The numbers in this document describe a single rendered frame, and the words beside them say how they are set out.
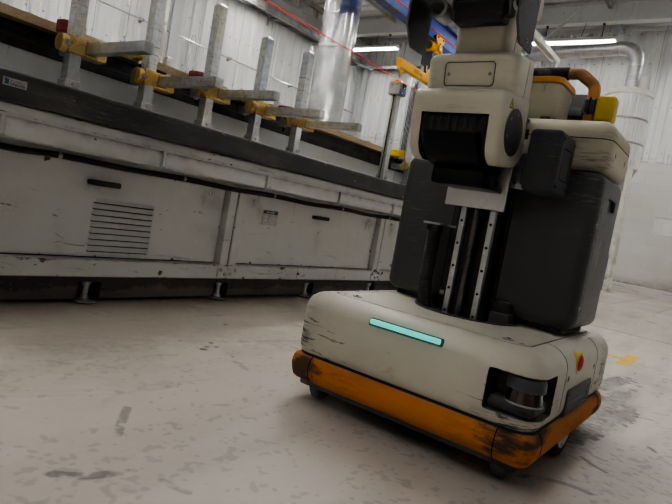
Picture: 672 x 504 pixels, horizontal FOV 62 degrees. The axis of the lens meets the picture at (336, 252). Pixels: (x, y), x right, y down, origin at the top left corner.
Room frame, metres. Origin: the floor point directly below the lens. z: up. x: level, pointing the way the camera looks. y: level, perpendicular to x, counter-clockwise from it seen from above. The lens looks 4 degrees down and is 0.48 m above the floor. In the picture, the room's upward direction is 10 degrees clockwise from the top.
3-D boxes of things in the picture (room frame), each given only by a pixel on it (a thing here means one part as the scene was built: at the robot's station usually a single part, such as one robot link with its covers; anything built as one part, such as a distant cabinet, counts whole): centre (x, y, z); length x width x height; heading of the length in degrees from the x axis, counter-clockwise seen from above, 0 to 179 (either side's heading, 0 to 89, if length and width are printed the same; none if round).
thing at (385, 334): (1.51, -0.38, 0.16); 0.67 x 0.64 x 0.25; 144
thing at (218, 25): (2.06, 0.56, 0.90); 0.04 x 0.04 x 0.48; 54
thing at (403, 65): (8.53, -0.89, 2.65); 1.71 x 0.09 x 0.32; 144
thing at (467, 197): (1.34, -0.33, 0.68); 0.28 x 0.27 x 0.25; 54
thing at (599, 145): (1.58, -0.43, 0.59); 0.55 x 0.34 x 0.83; 54
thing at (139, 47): (1.63, 0.75, 0.82); 0.43 x 0.03 x 0.04; 54
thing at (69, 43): (1.67, 0.83, 0.82); 0.14 x 0.06 x 0.05; 144
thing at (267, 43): (2.26, 0.41, 0.87); 0.04 x 0.04 x 0.48; 54
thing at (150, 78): (1.87, 0.69, 0.80); 0.14 x 0.06 x 0.05; 144
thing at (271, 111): (2.24, 0.32, 0.83); 0.43 x 0.03 x 0.04; 54
